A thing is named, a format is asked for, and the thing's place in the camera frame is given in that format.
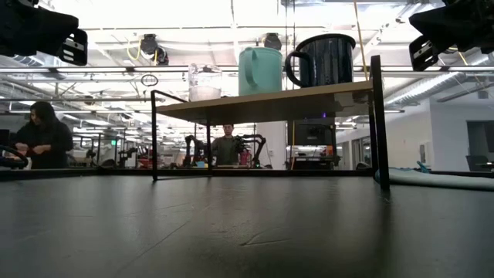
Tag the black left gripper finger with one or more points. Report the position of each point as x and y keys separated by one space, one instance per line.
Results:
x=77 y=38

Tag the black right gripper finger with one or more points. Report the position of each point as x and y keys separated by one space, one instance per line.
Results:
x=418 y=62

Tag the dark blue enamel mug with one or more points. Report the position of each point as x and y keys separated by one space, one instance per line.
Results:
x=328 y=62

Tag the clear glass mug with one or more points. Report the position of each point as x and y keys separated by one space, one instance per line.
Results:
x=204 y=92

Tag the teal plastic mug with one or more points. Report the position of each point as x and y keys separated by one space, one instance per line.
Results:
x=260 y=73

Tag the black background robot arm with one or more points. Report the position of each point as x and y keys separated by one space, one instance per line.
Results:
x=198 y=148
x=259 y=141

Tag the person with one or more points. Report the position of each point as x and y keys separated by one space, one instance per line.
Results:
x=42 y=139
x=225 y=148

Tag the light blue cloth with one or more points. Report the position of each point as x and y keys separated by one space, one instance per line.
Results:
x=444 y=180

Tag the black computer case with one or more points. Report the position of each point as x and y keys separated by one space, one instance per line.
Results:
x=310 y=133

